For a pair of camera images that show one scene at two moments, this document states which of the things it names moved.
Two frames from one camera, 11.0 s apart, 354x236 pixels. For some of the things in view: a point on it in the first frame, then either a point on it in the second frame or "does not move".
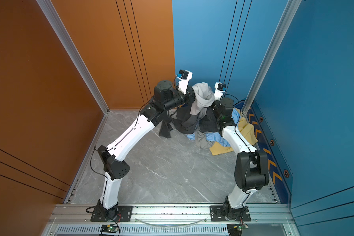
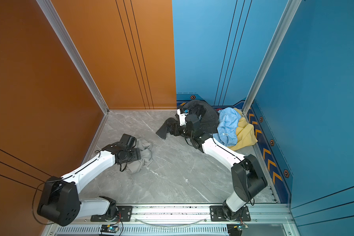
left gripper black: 187,97 → 136,154
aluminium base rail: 70,220 does not move
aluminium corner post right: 285,19 does not move
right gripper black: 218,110 → 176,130
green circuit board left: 107,228 does not move
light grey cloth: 203,97 → 137,165
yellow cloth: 246,132 does not move
